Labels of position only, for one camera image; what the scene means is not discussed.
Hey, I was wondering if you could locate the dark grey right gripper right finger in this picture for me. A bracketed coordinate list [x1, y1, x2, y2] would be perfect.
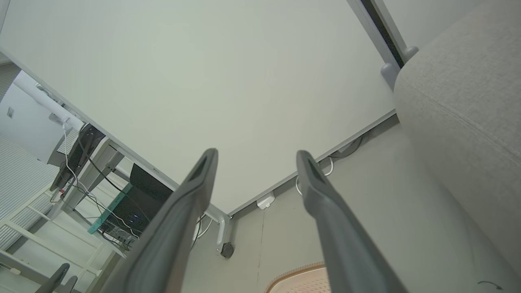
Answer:
[296, 150, 408, 293]

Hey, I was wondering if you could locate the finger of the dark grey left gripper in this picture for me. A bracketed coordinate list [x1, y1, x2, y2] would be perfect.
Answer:
[35, 263, 70, 293]
[60, 276, 78, 293]

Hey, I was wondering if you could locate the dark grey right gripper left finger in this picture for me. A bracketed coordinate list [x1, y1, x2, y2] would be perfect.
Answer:
[100, 148, 219, 293]

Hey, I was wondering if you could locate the grey upholstered seat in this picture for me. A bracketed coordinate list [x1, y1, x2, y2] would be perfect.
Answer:
[394, 0, 521, 293]

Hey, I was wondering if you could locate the black computer tower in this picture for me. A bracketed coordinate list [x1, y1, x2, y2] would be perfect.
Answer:
[100, 163, 173, 241]

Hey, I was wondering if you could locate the cream laundry basket brown rim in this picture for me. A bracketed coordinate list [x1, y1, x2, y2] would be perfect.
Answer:
[265, 262, 332, 293]

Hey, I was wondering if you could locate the grey partition leg with caster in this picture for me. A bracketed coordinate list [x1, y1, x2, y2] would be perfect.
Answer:
[215, 211, 233, 255]

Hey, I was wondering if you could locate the white power adapter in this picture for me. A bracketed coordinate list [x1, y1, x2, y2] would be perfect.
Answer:
[256, 191, 276, 210]

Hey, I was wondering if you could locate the white round tube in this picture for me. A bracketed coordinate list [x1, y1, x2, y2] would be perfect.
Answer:
[14, 73, 85, 131]

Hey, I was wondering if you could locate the white shelf frame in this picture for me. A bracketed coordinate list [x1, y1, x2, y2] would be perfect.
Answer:
[0, 187, 123, 293]

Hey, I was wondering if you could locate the white coiled cable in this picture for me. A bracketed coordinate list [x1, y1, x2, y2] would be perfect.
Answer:
[295, 157, 334, 196]

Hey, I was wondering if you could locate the black floor cable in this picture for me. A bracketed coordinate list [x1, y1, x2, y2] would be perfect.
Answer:
[328, 136, 365, 160]

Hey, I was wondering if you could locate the white desk frame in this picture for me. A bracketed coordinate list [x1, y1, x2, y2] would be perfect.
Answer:
[61, 136, 127, 220]

